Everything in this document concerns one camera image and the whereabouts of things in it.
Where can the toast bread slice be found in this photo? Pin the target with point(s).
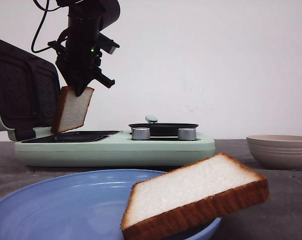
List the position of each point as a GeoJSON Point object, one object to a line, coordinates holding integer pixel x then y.
{"type": "Point", "coordinates": [190, 196]}
{"type": "Point", "coordinates": [71, 110]}

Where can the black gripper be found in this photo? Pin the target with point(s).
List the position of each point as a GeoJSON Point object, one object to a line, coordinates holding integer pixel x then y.
{"type": "Point", "coordinates": [79, 63]}

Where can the right silver control knob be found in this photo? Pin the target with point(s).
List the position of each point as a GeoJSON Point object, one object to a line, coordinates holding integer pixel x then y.
{"type": "Point", "coordinates": [187, 134]}

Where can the mint green breakfast maker base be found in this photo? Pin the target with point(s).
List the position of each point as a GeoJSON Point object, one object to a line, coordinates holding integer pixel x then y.
{"type": "Point", "coordinates": [111, 149]}

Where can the left silver control knob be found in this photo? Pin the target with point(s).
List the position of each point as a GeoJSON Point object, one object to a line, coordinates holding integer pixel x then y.
{"type": "Point", "coordinates": [140, 133]}

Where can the beige ribbed bowl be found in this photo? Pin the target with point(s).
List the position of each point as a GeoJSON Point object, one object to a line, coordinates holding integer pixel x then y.
{"type": "Point", "coordinates": [276, 152]}

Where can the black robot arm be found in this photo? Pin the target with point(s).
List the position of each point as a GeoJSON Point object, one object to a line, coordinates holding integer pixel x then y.
{"type": "Point", "coordinates": [86, 19]}

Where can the silver control knob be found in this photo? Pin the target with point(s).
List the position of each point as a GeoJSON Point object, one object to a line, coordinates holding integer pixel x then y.
{"type": "Point", "coordinates": [187, 134]}
{"type": "Point", "coordinates": [140, 133]}

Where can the black round frying pan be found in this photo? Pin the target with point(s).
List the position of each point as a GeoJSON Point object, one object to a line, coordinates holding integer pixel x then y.
{"type": "Point", "coordinates": [161, 129]}

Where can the blue round plate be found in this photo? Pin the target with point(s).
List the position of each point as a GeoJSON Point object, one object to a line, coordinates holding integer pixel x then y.
{"type": "Point", "coordinates": [81, 206]}

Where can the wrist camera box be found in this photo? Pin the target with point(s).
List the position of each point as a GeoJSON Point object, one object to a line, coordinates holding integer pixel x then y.
{"type": "Point", "coordinates": [107, 44]}

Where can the breakfast maker hinged lid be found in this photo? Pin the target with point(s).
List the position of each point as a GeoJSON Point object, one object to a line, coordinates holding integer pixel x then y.
{"type": "Point", "coordinates": [29, 88]}

